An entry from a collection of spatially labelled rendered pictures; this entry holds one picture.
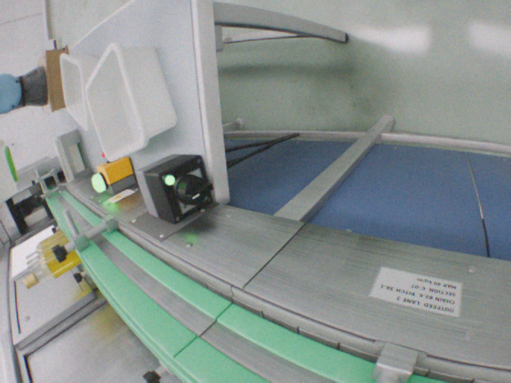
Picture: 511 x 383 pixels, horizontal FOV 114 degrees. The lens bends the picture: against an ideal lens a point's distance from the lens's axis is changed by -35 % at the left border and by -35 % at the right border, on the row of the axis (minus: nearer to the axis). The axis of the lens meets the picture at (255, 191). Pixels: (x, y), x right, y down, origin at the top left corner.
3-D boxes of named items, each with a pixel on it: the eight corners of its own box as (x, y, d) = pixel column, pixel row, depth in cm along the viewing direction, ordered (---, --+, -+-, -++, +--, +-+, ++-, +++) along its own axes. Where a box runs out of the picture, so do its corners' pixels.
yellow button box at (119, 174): (128, 179, 63) (104, 191, 58) (119, 153, 60) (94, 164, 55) (139, 182, 59) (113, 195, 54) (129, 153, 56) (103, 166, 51)
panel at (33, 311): (56, 227, 121) (12, 254, 98) (54, 223, 119) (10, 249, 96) (97, 296, 65) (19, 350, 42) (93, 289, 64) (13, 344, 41)
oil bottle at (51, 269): (98, 244, 71) (46, 276, 57) (91, 229, 69) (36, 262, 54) (103, 249, 68) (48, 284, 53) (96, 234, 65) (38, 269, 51)
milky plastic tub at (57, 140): (84, 177, 101) (68, 185, 95) (69, 131, 92) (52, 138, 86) (93, 180, 91) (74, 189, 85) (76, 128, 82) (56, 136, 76)
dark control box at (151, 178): (186, 193, 46) (149, 215, 40) (174, 152, 43) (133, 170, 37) (216, 200, 41) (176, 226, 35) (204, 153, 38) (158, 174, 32)
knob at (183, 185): (203, 196, 39) (218, 200, 37) (180, 210, 36) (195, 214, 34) (195, 169, 37) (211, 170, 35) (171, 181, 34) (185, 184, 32)
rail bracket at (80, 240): (114, 223, 44) (56, 258, 35) (100, 189, 41) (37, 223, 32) (122, 229, 41) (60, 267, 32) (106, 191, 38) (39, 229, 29)
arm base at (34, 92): (39, 68, 66) (17, 73, 58) (45, 63, 58) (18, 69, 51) (43, 105, 73) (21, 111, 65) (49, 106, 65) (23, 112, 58)
